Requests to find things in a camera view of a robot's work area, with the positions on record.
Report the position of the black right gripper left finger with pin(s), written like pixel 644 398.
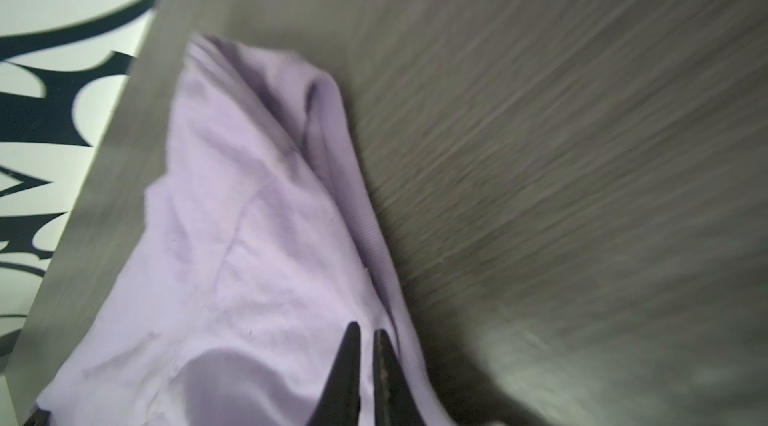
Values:
pixel 339 402

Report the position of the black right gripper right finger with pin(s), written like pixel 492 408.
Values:
pixel 394 404

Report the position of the purple t shirt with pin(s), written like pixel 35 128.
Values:
pixel 260 248

